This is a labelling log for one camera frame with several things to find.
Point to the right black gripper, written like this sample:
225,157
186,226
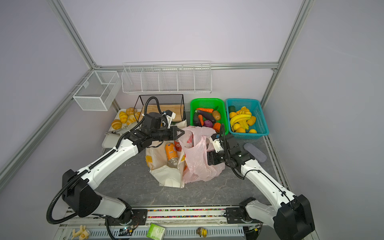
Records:
212,155

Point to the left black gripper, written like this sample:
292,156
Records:
173,132

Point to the red cola can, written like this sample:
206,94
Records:
178,146

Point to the pink plastic grocery bag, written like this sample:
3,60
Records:
196,144

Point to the orange soda can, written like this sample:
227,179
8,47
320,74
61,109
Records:
172,155

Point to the white canvas tote bag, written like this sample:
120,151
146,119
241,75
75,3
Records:
156,160

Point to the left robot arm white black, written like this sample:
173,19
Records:
79,187

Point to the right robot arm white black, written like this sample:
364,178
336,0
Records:
288,214

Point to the orange pumpkin vegetable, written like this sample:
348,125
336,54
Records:
217,127

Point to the purple onion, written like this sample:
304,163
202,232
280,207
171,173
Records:
208,124

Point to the brown potato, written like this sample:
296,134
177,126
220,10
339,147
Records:
216,115

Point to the dark purple eggplant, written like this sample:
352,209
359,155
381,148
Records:
207,116

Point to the orange carrot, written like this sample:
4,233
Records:
205,110

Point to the yellow banana bunch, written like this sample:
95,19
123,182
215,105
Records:
240,118

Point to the green plastic basket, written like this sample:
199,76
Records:
210,103

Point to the grey oval pad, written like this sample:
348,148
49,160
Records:
255,153

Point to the teal plastic basket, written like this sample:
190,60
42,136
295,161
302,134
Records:
258,124

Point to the croissant bread right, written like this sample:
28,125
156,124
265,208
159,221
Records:
133,115

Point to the croissant bread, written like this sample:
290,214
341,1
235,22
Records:
123,116
133,115
116,124

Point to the croissant bread middle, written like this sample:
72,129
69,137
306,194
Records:
123,116

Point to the croissant bread front left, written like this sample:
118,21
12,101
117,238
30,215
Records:
116,124

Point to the white bread tray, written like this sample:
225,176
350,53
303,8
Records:
111,140

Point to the small yellow round toy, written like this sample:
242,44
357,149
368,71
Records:
202,232

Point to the green small box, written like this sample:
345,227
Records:
156,232

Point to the yellow toy banana pieces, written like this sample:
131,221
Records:
82,234

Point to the black wire shelf wooden board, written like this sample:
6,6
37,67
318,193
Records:
174,103

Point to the white wire wall basket long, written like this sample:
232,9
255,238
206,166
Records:
167,77

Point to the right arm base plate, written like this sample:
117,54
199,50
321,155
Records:
238,216

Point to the white mesh wall box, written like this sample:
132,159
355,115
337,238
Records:
98,90

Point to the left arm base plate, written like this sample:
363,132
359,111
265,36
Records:
134,217

